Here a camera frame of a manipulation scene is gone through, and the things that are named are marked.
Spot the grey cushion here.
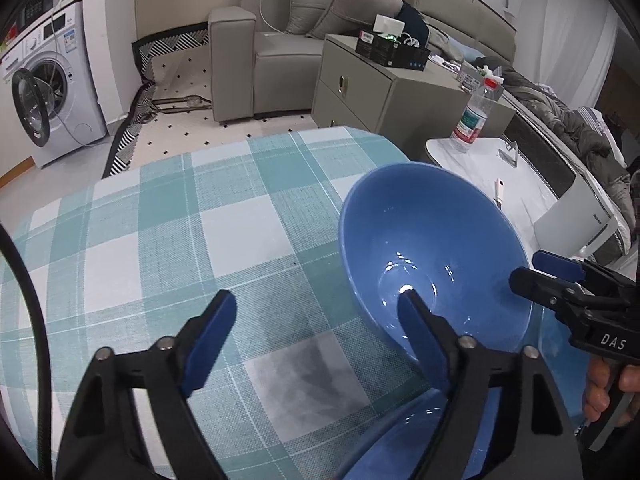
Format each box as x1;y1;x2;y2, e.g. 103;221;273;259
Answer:
307;0;406;41
285;0;351;36

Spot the marble top coffee table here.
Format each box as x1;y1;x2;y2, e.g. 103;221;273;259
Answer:
425;135;591;261

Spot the blue bowl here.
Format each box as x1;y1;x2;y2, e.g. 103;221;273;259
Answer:
338;162;535;361
334;305;573;480

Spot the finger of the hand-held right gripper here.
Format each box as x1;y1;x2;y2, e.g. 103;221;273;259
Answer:
509;267;596;333
531;251;616;291

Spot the metal stand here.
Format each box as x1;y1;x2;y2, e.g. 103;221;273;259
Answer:
497;141;521;167

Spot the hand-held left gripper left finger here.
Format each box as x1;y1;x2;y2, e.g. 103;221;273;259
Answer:
52;289;238;480

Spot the black box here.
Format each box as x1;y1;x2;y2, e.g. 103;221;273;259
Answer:
355;30;432;71

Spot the person's right hand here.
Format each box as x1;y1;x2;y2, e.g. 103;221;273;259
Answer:
582;357;640;428

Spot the dark garment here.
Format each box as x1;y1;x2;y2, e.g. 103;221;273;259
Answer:
395;2;431;48

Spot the small white box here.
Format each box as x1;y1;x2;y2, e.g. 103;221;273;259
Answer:
372;16;406;36

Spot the grey bedside cabinet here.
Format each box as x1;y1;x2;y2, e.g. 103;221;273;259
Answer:
311;34;516;133

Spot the black and white patterned rug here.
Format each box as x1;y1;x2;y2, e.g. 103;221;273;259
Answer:
100;22;321;181

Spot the grey sofa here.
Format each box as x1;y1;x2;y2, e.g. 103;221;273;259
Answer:
207;0;518;123

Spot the grey duvet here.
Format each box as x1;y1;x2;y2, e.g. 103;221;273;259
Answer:
500;67;640;241

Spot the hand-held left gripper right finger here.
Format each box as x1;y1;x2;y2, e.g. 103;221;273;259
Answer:
397;290;586;480

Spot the teal checked tablecloth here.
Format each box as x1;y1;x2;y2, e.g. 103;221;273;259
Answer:
0;126;501;480

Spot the white appliance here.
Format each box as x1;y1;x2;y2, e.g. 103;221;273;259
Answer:
534;175;626;261

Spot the clear water bottle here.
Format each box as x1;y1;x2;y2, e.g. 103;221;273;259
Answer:
450;76;503;155

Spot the white washing machine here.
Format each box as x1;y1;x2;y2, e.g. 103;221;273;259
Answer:
0;0;108;170

